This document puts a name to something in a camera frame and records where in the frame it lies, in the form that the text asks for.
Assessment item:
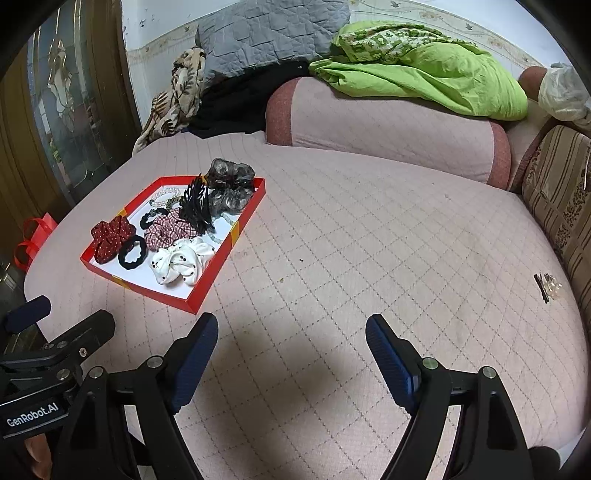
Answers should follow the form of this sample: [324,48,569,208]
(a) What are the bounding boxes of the black wavy hair tie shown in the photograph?
[117,234,148,271]

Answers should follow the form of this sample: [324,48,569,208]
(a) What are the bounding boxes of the red polka dot scrunchie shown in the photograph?
[90,215,136,264]

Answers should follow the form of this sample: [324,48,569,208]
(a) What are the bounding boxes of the black beaded hair tie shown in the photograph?
[138,207,171,230]

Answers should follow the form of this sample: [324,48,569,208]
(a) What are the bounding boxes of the white cherry print scrunchie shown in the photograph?
[149,238,215,287]

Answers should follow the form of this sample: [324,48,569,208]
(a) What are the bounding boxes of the red tray box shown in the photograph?
[80,176,266,313]

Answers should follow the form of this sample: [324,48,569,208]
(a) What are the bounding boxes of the red white checked scrunchie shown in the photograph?
[144,208,198,251]

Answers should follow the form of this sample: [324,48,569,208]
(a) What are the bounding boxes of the white pearl bracelet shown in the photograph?
[148,184,184,206]

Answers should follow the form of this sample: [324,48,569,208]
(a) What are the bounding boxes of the pale blue bead bracelet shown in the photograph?
[204,214,236,245]

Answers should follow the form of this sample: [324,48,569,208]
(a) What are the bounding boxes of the black decorative hair comb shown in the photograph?
[179,175,214,235]

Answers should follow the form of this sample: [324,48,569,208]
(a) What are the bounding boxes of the grey velvet scrunchie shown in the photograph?
[205,158,256,217]

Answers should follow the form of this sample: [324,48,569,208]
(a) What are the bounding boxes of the person left hand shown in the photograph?
[24,434,52,480]

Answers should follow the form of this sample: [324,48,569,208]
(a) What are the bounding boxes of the red gift bag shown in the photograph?
[13,213,57,272]

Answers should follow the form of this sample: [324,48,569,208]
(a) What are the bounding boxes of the black hair clip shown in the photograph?
[534,274,550,304]

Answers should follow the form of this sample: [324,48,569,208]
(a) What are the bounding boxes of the clear crystal hair clip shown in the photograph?
[542,273,562,300]

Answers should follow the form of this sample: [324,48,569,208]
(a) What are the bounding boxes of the stained glass door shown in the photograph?
[26,1,140,205]

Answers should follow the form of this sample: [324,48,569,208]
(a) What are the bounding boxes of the pink quilted bed cover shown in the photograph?
[24,134,588,479]

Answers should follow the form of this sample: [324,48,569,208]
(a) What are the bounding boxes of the floral beige cloth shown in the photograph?
[131,47,206,156]

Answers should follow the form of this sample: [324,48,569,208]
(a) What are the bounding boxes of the striped brown cushion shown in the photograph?
[522,125,590,320]

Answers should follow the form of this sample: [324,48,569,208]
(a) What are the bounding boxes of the black cloth pile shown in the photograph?
[186,61,310,139]

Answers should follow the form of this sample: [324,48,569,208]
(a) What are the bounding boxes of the pink bolster pillow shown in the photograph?
[266,77,512,190]

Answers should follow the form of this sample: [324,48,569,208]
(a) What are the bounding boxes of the grey quilted blanket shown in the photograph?
[194,0,349,89]

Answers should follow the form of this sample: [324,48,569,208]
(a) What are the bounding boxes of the green blanket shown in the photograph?
[310,20,528,121]

